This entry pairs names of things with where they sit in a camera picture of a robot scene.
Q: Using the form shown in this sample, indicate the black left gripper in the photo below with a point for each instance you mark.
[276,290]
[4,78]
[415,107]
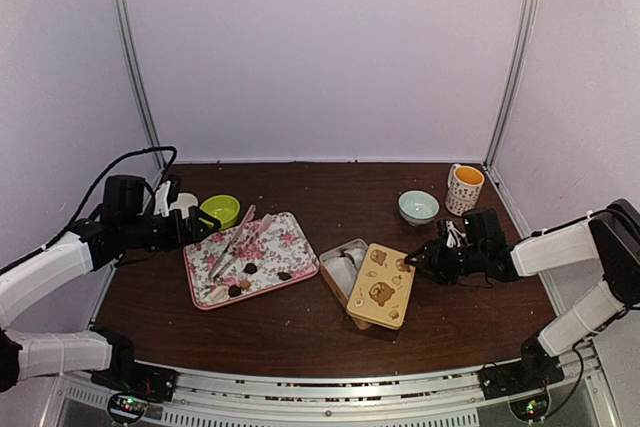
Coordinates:
[179,238]

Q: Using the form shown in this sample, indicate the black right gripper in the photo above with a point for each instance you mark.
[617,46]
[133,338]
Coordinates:
[427,261]

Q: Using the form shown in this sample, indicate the pink metal tongs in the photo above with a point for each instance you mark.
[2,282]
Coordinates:
[264,224]

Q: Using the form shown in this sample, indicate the bear print tin lid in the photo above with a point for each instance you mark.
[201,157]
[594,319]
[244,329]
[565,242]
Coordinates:
[382,289]

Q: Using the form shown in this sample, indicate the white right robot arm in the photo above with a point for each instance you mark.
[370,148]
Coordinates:
[580,277]

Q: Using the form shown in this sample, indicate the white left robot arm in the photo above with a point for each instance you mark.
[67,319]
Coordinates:
[80,250]

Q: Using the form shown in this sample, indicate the dark rose chocolate upper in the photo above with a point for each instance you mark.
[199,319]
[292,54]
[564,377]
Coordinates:
[250,268]

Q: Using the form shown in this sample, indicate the dark rose chocolate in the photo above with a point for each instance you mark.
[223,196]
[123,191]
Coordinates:
[234,291]
[250,268]

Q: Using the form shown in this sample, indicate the white chocolate piece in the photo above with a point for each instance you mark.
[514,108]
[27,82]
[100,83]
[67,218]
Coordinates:
[217,294]

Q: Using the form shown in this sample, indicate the dark rose chocolate lower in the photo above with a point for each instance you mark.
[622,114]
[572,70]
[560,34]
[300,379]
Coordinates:
[234,291]

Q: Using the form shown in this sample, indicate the white round cup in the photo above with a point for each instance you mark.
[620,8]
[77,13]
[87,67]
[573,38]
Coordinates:
[184,202]

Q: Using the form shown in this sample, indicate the lime green plastic bowl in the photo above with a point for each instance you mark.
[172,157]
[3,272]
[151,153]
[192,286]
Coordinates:
[224,208]

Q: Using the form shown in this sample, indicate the light blue ceramic bowl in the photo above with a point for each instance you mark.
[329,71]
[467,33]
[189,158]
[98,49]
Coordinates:
[417,207]

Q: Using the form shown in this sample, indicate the white floral mug yellow inside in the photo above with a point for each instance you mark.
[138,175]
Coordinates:
[464,185]

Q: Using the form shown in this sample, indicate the pink floral serving tray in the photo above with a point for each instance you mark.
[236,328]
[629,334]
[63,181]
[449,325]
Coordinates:
[283,247]

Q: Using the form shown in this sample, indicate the tan tin box paper cups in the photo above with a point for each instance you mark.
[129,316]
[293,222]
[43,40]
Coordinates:
[340,267]

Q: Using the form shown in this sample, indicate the right circuit board with leds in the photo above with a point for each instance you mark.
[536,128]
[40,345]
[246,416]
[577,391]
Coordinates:
[530,409]

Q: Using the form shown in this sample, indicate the circuit board with leds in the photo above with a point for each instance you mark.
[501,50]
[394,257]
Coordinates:
[530,409]
[125,409]

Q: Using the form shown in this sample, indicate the left circuit board with leds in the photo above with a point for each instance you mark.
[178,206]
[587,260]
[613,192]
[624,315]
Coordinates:
[125,409]

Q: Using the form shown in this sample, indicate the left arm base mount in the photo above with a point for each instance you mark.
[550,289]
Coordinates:
[124,373]

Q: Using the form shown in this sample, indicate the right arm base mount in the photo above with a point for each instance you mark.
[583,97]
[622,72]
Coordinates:
[520,372]

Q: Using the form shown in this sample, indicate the front aluminium frame rail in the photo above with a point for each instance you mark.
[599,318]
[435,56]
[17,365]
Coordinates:
[442,398]

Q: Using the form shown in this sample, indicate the right side aluminium base rail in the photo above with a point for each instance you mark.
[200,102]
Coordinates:
[598,236]

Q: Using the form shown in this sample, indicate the left rear aluminium corner post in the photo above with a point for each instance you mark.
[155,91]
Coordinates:
[133,68]

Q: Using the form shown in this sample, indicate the aluminium corner post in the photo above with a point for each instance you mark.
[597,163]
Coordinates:
[524,31]
[133,68]

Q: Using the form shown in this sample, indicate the right rear aluminium corner post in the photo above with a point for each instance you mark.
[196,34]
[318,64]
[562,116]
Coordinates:
[524,31]

